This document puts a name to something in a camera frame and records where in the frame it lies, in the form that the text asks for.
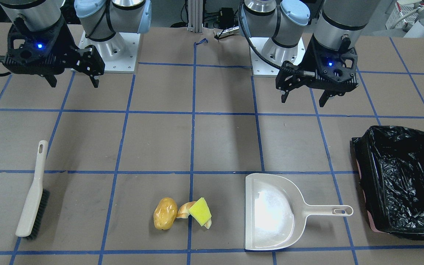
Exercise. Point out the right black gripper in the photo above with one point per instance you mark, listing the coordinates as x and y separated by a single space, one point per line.
69 43

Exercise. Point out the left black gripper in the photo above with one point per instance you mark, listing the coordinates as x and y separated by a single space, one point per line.
308 59

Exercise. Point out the beige plastic dustpan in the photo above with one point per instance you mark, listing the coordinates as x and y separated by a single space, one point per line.
276 212

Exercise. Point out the beige hand brush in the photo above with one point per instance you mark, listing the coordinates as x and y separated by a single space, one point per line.
36 201

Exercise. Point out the yellow green sponge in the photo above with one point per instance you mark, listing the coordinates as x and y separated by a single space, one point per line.
200 211

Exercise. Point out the yellow potato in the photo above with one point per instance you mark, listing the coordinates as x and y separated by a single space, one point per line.
165 214

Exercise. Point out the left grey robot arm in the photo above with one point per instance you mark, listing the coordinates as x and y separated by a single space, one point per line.
284 22

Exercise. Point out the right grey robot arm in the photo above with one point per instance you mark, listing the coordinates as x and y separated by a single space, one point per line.
101 19

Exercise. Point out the bin with black bag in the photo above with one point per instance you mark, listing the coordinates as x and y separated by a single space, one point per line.
390 162

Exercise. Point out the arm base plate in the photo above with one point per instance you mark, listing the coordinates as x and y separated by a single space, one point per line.
119 54
271 66

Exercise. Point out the aluminium frame post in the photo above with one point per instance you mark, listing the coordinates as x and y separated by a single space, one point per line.
195 16

